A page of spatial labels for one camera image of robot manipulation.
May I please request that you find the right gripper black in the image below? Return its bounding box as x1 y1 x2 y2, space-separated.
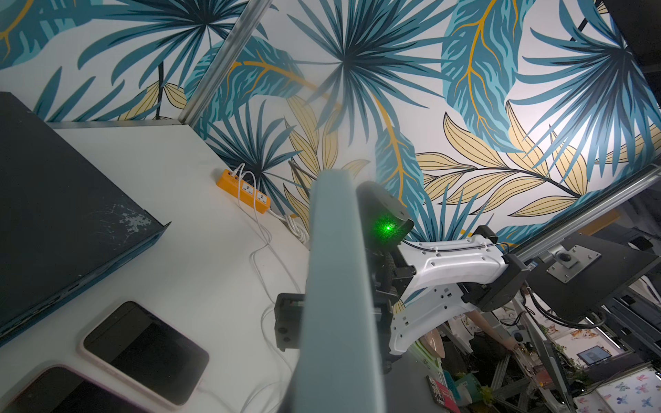
273 247 414 373

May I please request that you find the phone with light blue case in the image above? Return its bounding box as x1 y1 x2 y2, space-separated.
278 170 387 412

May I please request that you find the phone with pink case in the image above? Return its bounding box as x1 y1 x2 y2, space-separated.
1 365 148 413

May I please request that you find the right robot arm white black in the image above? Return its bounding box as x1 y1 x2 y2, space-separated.
275 173 528 370

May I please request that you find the phone with white case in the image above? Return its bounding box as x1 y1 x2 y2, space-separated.
78 301 210 410

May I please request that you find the orange power strip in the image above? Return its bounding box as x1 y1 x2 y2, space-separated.
216 170 271 214

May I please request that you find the white charging cable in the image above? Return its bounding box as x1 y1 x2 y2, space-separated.
234 164 311 413

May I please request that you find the grey network switch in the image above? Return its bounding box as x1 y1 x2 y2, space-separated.
1 92 167 344

